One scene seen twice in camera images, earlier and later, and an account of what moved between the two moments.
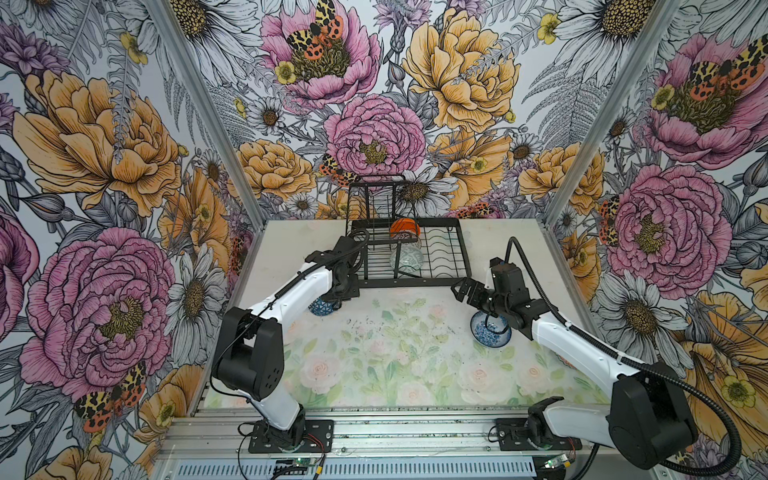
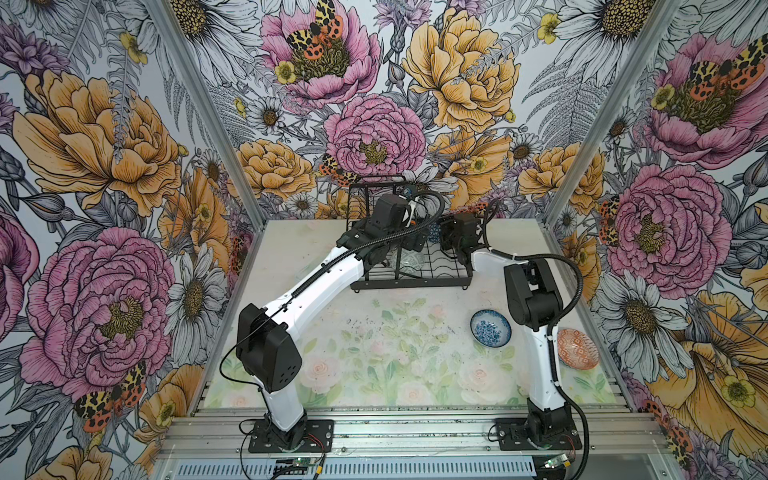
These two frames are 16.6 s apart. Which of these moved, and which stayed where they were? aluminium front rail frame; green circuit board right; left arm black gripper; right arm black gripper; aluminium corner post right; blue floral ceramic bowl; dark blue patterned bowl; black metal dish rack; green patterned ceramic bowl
Moved: dark blue patterned bowl; left arm black gripper; right arm black gripper
Stayed: green circuit board right; green patterned ceramic bowl; aluminium front rail frame; aluminium corner post right; blue floral ceramic bowl; black metal dish rack
